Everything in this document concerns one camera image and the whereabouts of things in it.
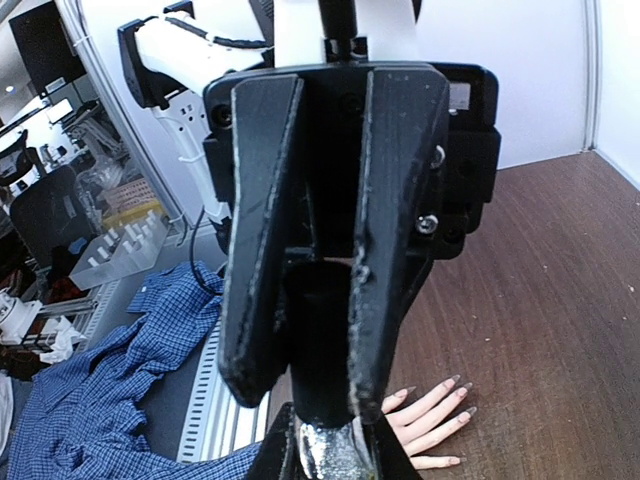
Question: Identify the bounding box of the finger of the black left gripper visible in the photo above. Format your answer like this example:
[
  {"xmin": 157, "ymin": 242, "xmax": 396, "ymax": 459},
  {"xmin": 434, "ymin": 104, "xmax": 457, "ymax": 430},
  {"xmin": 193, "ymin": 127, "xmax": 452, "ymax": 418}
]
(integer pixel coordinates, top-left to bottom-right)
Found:
[
  {"xmin": 348, "ymin": 69, "xmax": 449, "ymax": 424},
  {"xmin": 218, "ymin": 75, "xmax": 304, "ymax": 408}
]

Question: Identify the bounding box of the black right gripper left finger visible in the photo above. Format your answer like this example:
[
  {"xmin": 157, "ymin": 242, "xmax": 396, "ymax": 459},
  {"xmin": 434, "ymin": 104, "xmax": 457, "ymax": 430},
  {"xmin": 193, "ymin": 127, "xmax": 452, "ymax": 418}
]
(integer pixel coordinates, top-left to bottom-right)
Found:
[{"xmin": 247, "ymin": 402, "xmax": 305, "ymax": 480}]

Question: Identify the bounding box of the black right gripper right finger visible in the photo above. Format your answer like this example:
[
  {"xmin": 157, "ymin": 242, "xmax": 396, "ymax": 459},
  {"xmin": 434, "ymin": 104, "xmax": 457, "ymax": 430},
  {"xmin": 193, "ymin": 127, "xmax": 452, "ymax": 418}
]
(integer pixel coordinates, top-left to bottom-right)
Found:
[{"xmin": 364, "ymin": 415, "xmax": 421, "ymax": 480}]

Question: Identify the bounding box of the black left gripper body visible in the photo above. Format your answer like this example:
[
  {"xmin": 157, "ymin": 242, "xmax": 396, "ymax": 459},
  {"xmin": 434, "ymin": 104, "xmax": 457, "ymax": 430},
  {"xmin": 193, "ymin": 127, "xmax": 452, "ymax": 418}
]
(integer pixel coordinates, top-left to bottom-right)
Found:
[{"xmin": 202, "ymin": 59, "xmax": 502, "ymax": 311}]

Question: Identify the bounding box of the clear nail polish bottle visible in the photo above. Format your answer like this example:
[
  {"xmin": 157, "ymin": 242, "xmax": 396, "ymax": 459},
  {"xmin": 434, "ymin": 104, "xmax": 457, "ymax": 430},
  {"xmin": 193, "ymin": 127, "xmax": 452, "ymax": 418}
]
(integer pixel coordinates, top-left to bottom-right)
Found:
[{"xmin": 295, "ymin": 417, "xmax": 379, "ymax": 480}]

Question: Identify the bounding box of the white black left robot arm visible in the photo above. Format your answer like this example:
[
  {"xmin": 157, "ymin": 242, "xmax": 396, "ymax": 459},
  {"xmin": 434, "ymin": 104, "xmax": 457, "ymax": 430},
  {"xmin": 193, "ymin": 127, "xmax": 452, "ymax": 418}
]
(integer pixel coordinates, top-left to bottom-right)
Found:
[{"xmin": 118, "ymin": 1, "xmax": 501, "ymax": 427}]

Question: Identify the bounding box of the mannequin hand with painted nails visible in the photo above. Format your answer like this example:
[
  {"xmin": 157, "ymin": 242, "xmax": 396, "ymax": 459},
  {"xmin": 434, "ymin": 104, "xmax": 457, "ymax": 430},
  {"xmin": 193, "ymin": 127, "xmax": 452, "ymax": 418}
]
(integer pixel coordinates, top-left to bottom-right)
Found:
[{"xmin": 381, "ymin": 375, "xmax": 477, "ymax": 471}]

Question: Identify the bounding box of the clear acrylic rack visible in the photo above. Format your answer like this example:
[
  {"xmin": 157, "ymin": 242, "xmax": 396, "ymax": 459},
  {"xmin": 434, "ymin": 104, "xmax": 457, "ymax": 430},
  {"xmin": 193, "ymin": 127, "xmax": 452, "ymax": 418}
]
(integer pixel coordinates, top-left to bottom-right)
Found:
[{"xmin": 69, "ymin": 210, "xmax": 169, "ymax": 290}]

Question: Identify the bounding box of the blue checkered shirt sleeve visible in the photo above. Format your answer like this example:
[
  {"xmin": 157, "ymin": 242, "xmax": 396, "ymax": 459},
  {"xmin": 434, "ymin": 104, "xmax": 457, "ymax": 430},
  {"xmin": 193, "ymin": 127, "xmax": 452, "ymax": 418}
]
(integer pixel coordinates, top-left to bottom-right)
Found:
[{"xmin": 1, "ymin": 262, "xmax": 261, "ymax": 479}]

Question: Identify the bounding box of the black office chair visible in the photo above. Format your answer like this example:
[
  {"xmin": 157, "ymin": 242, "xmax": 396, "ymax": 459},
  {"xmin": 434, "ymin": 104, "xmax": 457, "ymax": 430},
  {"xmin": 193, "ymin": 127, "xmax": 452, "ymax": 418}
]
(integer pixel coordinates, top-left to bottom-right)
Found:
[{"xmin": 10, "ymin": 166, "xmax": 94, "ymax": 267}]

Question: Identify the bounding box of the slotted aluminium base rail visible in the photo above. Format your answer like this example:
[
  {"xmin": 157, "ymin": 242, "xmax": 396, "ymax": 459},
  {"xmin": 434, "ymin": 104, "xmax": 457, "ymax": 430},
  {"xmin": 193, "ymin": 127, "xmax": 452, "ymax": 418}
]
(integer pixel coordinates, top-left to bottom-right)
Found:
[{"xmin": 177, "ymin": 326, "xmax": 270, "ymax": 464}]

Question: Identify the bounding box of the right aluminium frame post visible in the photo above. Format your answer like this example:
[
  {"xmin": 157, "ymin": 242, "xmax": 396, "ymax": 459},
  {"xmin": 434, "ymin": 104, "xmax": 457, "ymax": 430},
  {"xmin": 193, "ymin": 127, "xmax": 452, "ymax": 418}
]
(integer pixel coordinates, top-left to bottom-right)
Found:
[{"xmin": 582, "ymin": 0, "xmax": 603, "ymax": 151}]

